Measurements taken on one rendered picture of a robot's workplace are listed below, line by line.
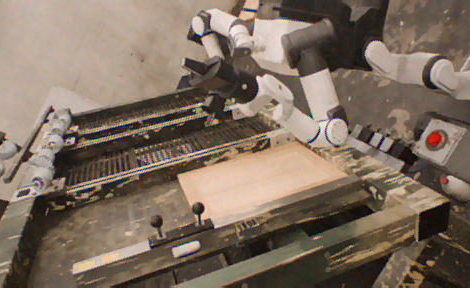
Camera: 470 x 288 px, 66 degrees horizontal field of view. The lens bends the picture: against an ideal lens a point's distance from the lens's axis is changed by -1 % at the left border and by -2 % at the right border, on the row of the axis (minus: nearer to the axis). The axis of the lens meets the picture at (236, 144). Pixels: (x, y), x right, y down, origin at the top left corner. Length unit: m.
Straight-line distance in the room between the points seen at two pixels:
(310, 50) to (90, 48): 5.65
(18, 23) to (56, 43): 0.58
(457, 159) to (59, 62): 6.03
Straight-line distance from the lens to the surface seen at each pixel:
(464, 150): 1.18
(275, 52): 1.24
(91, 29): 6.59
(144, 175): 1.55
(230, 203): 1.29
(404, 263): 1.29
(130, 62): 6.60
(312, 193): 1.24
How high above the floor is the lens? 1.84
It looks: 25 degrees down
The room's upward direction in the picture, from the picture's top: 65 degrees counter-clockwise
